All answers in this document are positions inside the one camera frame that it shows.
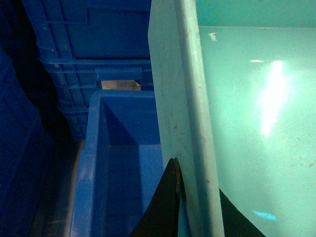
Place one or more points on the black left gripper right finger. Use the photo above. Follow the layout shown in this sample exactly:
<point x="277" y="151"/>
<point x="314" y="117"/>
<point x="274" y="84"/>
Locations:
<point x="235" y="223"/>

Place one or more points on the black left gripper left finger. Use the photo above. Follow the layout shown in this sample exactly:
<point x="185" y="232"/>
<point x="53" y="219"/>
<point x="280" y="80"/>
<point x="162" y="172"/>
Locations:
<point x="161" y="218"/>

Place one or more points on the light teal plastic box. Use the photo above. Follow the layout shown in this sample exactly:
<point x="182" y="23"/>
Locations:
<point x="235" y="87"/>

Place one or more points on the large blue plastic tub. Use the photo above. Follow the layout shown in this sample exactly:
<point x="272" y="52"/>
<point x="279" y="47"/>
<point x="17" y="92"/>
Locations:
<point x="120" y="166"/>

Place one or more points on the blue stacked crates left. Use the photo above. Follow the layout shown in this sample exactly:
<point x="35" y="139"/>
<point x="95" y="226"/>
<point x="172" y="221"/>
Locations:
<point x="25" y="153"/>

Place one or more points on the blue ribbed crate lower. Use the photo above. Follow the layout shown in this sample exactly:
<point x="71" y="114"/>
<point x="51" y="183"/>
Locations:
<point x="77" y="79"/>

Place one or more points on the blue ribbed crate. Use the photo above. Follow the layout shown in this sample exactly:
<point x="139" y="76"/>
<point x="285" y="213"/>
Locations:
<point x="77" y="79"/>
<point x="90" y="29"/>

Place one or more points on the blue ribbed crate upper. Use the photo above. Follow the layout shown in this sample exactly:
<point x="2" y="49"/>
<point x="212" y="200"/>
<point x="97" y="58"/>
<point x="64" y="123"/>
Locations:
<point x="90" y="29"/>

